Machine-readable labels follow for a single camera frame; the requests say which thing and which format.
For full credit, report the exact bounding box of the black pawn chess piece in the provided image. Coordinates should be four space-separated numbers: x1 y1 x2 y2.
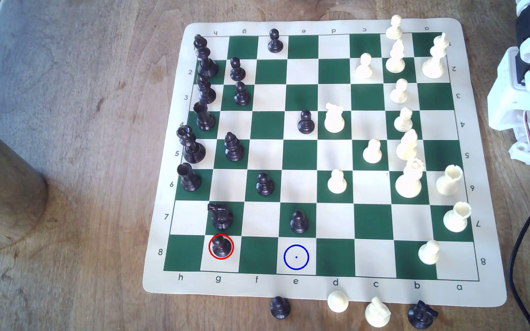
270 296 291 320
256 172 275 196
267 29 284 53
229 57 246 82
298 110 316 135
234 81 251 106
290 211 310 234
211 234 233 258

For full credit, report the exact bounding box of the black bishop chess piece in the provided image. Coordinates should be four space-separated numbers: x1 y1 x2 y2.
196 74 217 105
224 132 245 162

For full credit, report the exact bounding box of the green and cream chess mat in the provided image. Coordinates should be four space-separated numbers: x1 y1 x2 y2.
142 17 508 308

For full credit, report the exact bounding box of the black knight chess piece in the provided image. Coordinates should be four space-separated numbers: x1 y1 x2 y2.
407 301 439 330
207 203 234 230

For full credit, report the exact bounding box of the black queen chess piece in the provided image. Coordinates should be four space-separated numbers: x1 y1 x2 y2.
176 125 206 164

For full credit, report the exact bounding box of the white pawn chess piece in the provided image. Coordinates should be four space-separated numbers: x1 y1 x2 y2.
394 107 414 133
390 78 409 104
418 239 441 265
327 291 349 314
386 15 404 40
363 139 383 164
355 53 374 80
327 169 348 195

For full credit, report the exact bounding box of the black rook chess piece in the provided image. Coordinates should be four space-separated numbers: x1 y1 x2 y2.
193 101 216 131
177 163 202 192

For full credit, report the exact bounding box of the white knight chess piece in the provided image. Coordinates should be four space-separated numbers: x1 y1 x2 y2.
324 102 346 134

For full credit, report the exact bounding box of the black king chess piece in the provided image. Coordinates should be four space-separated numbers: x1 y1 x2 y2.
193 34 220 78

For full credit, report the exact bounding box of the white queen chess piece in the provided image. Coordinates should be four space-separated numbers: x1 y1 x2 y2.
395 158 426 199

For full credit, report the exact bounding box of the white rook chess piece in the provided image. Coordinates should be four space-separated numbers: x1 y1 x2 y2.
443 201 472 233
436 165 464 196

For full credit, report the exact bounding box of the white king chess piece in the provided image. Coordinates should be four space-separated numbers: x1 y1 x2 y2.
421 32 451 80

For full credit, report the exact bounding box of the round wooden post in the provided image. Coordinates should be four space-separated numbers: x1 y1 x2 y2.
0 112 48 252

